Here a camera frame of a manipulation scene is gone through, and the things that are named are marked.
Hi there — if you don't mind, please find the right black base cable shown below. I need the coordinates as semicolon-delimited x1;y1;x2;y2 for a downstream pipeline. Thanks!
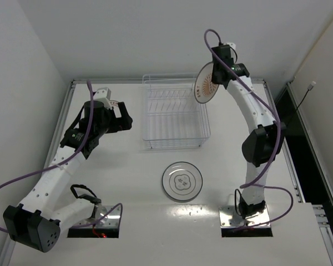
234;188;244;219

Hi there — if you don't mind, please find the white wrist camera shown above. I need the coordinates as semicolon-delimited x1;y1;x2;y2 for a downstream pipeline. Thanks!
225;42;236;51
93;87;112;109

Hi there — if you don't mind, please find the metal base plate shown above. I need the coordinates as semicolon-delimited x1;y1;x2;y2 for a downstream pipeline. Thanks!
219;205;271;229
71;203;123;230

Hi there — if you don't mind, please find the plate with green lettering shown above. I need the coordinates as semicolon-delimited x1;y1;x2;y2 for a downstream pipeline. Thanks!
109;100;119;108

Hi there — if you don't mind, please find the white plate with dark rim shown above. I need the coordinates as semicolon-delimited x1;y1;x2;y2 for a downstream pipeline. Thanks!
162;161;203;202

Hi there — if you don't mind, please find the black cable with white plug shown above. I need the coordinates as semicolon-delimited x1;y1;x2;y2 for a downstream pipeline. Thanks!
295;80;316;111

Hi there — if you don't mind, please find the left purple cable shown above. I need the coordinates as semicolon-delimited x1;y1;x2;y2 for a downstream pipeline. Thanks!
0;80;123;233

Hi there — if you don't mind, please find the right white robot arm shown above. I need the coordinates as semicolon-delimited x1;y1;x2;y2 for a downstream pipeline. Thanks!
211;43;286;219

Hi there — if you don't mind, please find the plate with orange sunburst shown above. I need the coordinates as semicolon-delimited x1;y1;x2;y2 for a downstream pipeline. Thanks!
194;62;219;104

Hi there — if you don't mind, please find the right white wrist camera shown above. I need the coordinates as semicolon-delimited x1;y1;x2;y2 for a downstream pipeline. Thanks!
225;42;236;51

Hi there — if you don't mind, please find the white wire dish rack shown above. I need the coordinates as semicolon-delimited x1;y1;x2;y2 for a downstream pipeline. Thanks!
142;73;211;150

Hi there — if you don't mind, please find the left black base cable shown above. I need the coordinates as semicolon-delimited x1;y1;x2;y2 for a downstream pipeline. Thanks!
70;183;103;207

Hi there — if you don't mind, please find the purple cable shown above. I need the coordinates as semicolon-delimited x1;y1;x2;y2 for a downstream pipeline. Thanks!
204;29;294;231
0;80;123;233

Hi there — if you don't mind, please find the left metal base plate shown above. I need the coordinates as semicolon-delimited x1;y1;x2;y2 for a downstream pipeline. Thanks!
71;203;123;230

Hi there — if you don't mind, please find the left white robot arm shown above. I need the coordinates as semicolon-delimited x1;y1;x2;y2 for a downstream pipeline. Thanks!
3;100;133;253

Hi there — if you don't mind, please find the black base cable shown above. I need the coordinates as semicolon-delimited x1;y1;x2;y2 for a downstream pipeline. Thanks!
234;188;244;219
70;183;103;207

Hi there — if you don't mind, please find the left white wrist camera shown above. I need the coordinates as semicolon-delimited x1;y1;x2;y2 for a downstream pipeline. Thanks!
93;87;112;109

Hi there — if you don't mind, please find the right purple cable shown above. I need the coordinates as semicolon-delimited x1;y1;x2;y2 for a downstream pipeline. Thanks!
204;29;294;231

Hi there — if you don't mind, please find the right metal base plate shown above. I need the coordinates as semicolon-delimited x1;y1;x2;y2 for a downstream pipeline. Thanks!
219;205;271;229

